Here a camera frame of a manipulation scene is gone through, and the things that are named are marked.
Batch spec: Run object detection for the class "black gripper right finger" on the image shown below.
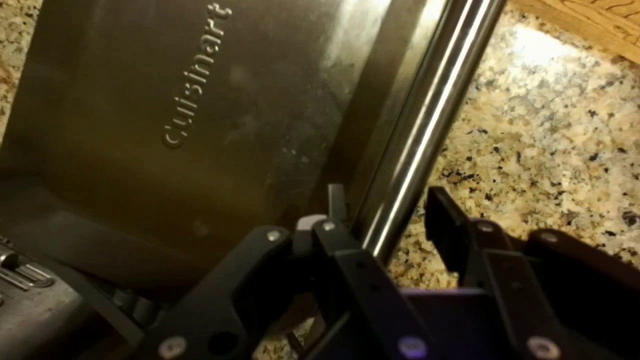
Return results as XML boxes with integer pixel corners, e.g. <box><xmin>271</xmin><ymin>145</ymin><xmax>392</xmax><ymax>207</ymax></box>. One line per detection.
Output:
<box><xmin>424</xmin><ymin>186</ymin><xmax>640</xmax><ymax>360</ymax></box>

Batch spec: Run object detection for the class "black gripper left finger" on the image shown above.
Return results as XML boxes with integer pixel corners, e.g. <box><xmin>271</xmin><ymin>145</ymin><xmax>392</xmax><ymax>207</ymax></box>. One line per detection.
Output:
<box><xmin>140</xmin><ymin>184</ymin><xmax>431</xmax><ymax>360</ymax></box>

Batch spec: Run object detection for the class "stainless steel Cuisinart appliance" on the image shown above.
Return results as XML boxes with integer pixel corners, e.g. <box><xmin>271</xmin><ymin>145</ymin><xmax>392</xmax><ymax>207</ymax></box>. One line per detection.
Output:
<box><xmin>0</xmin><ymin>0</ymin><xmax>510</xmax><ymax>348</ymax></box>

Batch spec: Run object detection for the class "wooden drawer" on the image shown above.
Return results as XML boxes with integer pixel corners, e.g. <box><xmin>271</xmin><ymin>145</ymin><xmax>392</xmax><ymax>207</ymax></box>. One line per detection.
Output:
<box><xmin>509</xmin><ymin>0</ymin><xmax>640</xmax><ymax>65</ymax></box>

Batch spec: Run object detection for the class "stainless steel toaster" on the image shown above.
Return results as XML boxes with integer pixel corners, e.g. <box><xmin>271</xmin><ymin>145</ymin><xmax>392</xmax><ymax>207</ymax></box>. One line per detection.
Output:
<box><xmin>0</xmin><ymin>243</ymin><xmax>146</xmax><ymax>360</ymax></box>

